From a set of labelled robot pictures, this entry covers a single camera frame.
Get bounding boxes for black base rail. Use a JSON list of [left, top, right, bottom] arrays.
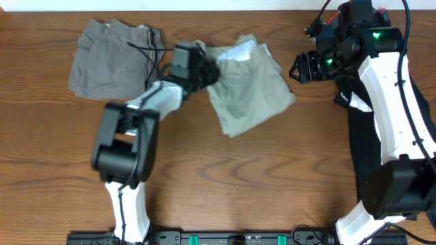
[[66, 230, 408, 245]]

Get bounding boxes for black garment with red trim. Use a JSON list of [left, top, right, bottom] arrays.
[[337, 21, 435, 220]]

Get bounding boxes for folded grey shorts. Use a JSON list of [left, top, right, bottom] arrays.
[[69, 20, 165, 99]]

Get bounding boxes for khaki beige shorts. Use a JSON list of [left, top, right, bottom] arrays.
[[194, 34, 296, 138]]

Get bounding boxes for white cloth piece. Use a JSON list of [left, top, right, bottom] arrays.
[[349, 92, 382, 144]]

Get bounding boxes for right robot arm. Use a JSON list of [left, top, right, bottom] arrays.
[[289, 1, 435, 244]]

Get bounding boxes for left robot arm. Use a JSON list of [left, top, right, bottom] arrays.
[[91, 42, 219, 244]]

